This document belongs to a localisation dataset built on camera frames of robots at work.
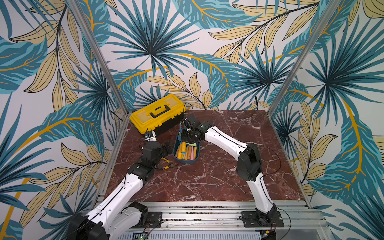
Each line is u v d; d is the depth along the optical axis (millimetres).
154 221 738
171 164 924
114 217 448
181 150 858
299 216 784
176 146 947
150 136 686
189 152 902
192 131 681
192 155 907
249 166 540
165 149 724
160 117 944
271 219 639
